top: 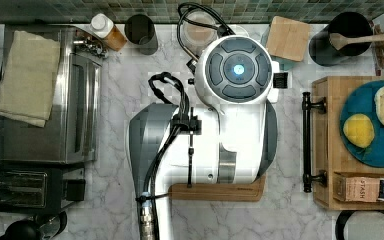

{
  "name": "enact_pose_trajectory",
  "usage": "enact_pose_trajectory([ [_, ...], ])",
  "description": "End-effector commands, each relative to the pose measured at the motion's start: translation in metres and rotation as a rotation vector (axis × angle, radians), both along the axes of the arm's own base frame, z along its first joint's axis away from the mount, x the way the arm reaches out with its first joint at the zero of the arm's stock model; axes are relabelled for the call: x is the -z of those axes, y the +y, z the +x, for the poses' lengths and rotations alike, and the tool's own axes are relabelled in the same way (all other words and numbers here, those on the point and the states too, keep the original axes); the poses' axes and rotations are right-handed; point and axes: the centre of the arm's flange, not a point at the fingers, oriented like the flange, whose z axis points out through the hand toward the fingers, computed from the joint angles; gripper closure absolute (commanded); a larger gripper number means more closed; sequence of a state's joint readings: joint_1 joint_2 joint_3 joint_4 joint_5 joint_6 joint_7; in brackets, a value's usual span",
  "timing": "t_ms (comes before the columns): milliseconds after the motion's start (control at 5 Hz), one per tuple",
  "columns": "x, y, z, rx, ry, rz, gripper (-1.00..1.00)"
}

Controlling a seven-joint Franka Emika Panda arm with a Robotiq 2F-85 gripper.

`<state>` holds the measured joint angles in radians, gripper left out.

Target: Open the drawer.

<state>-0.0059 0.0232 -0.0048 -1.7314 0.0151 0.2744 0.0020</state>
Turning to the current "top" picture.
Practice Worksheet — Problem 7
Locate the black drawer handle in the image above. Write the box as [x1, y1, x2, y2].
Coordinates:
[302, 92, 327, 193]

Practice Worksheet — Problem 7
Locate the wooden drawer unit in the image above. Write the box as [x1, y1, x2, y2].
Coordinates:
[311, 76, 384, 210]

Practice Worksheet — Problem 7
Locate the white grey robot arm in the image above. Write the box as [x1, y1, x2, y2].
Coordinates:
[127, 35, 279, 240]

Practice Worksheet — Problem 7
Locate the clear plastic jar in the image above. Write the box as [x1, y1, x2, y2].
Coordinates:
[181, 11, 218, 56]

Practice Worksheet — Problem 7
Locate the wooden cutting board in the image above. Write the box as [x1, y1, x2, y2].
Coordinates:
[169, 175, 266, 202]

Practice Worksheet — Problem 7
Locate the silver lid tin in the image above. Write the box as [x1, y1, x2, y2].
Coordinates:
[230, 24, 249, 37]

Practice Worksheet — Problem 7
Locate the grey metal cup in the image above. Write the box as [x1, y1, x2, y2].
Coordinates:
[124, 14, 158, 55]

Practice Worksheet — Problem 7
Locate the stainless steel toaster oven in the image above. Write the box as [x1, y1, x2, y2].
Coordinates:
[0, 25, 106, 164]

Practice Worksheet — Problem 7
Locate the teal canister wooden lid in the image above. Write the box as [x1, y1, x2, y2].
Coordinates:
[261, 16, 311, 71]

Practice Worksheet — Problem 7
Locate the white cap spice bottle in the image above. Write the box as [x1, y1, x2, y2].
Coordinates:
[90, 13, 127, 52]

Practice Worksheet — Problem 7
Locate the black utensil holder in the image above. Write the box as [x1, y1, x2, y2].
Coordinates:
[309, 12, 373, 67]

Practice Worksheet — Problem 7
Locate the wooden spoon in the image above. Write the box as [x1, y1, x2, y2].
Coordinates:
[329, 33, 384, 50]

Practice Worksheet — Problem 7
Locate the yellow lemon toy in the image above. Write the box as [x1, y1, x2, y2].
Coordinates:
[343, 114, 375, 148]

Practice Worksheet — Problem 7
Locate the beige folded cloth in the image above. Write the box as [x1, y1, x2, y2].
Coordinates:
[0, 30, 61, 127]

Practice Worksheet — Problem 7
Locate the stash tea box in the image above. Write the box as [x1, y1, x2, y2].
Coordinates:
[333, 174, 380, 203]

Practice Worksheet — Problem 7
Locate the black kettle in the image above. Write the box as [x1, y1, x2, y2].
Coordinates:
[0, 211, 68, 240]

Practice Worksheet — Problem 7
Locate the grey bowl black rim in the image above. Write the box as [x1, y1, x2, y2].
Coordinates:
[335, 210, 384, 240]

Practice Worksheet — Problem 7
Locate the blue plate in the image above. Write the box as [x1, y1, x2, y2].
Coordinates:
[339, 80, 384, 168]

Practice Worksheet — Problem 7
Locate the black slot toaster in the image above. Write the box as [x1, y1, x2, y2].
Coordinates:
[0, 163, 86, 215]

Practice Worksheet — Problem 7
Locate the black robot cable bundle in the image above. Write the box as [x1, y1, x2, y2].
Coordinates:
[135, 2, 236, 240]

